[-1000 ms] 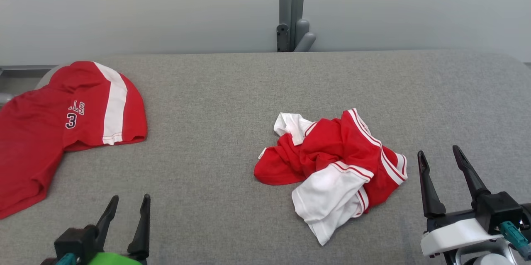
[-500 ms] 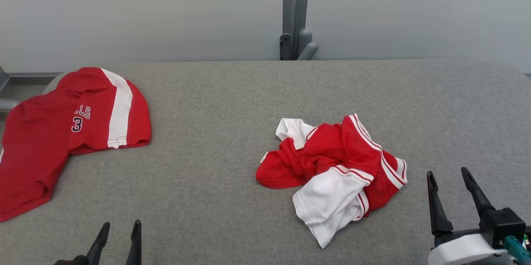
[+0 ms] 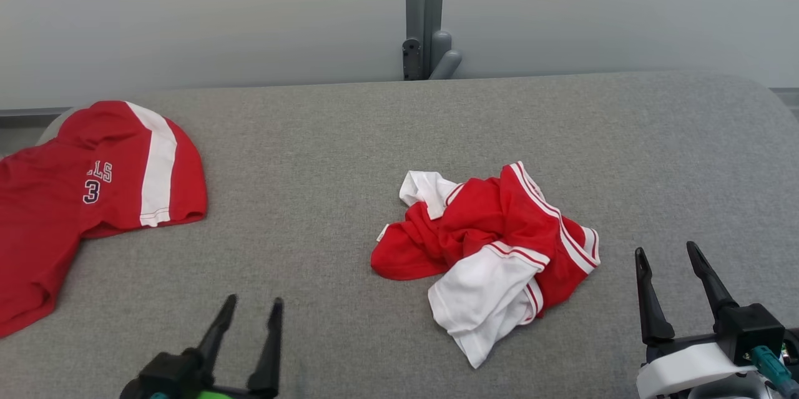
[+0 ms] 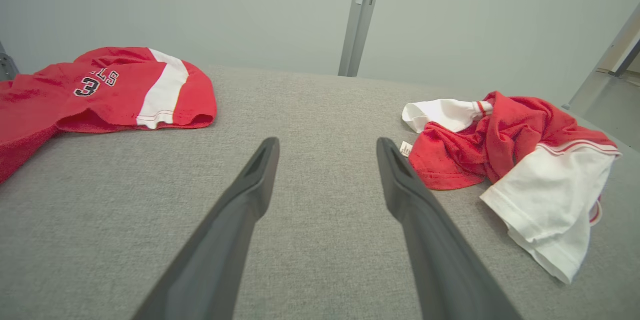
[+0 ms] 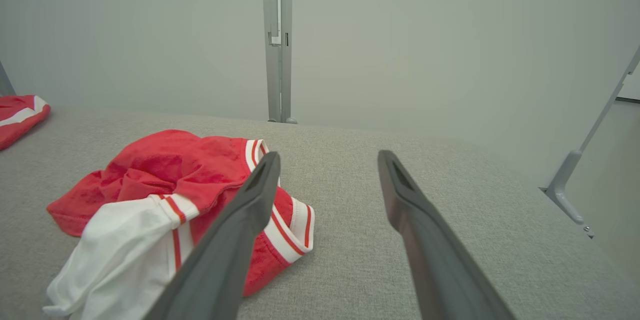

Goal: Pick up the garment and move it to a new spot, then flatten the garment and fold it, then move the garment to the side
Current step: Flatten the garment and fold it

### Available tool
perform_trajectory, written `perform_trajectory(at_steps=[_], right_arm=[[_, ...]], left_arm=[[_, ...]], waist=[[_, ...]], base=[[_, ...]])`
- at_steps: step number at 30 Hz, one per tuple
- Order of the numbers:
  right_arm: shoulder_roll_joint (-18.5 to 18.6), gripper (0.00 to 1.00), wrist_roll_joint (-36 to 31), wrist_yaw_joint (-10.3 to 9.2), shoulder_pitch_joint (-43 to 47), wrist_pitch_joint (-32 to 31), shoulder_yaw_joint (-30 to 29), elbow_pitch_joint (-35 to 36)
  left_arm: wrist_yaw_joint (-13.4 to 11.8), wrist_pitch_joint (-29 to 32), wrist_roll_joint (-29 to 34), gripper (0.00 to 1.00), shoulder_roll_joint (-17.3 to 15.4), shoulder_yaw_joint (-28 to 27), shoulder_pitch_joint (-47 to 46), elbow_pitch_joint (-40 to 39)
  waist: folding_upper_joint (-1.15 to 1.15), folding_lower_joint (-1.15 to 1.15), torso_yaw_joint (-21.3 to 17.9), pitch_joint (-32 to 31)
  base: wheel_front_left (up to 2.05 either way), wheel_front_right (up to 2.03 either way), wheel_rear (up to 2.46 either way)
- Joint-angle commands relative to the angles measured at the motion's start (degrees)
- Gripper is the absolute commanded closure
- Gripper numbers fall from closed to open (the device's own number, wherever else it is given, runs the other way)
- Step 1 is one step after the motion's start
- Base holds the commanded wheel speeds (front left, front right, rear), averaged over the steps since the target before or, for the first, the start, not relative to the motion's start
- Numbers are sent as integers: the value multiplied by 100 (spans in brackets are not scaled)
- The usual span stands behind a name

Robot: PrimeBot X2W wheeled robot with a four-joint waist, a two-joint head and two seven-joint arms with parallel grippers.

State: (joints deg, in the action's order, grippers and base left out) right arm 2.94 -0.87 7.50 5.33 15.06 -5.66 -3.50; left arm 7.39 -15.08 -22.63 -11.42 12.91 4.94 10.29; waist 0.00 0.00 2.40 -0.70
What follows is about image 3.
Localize right gripper white-banded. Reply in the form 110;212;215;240
635;241;775;399

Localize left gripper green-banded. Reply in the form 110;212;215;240
194;294;284;399

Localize grey angled tube leg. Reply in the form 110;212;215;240
429;30;463;81

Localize red Bulls basketball jersey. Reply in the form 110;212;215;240
0;101;208;338

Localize grey fabric sofa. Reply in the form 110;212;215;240
0;71;799;399

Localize red and white shorts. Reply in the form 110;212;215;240
371;161;601;369

